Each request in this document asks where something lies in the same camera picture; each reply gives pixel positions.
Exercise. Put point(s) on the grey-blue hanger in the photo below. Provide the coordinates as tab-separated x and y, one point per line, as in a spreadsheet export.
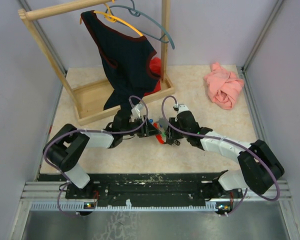
153	25

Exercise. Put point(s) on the yellow hanger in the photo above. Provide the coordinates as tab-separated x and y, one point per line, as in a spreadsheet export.
110	17

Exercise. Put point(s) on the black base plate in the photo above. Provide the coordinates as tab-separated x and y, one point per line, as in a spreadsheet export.
152	189

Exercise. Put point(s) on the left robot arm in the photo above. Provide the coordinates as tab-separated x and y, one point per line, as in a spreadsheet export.
64	150

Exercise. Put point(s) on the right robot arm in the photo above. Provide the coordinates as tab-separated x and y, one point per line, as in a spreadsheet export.
259	167

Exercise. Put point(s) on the pink cloth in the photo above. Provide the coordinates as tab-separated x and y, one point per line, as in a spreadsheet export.
223	86

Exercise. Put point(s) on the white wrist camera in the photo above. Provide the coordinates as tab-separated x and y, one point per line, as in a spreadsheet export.
136	110
180	107

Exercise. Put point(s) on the red cloth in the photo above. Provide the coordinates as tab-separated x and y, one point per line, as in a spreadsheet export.
155	67

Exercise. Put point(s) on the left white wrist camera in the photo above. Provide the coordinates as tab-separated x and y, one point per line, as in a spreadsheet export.
136	110

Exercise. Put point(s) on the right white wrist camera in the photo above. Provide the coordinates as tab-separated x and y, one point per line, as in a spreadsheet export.
180	107

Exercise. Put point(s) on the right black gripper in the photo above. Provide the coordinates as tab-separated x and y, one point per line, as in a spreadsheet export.
171	134

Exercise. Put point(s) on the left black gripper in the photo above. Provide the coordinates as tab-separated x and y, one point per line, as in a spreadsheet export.
148	129

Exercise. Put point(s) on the dark navy tank top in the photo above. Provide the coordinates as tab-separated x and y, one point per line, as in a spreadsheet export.
125	61

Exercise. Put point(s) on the wooden clothes rack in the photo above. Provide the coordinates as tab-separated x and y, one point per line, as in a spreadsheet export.
89	99

